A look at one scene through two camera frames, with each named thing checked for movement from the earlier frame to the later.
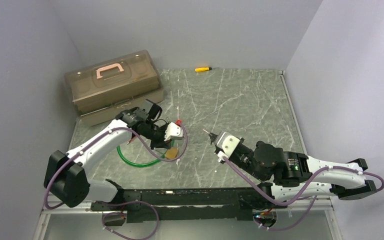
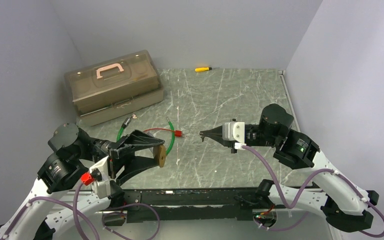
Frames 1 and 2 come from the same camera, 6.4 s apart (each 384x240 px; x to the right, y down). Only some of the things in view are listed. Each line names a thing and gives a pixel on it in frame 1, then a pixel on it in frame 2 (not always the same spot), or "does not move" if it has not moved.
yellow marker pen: [202, 69] does not move
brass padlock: [172, 153] to [159, 153]
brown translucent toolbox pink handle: [99, 90] does not move
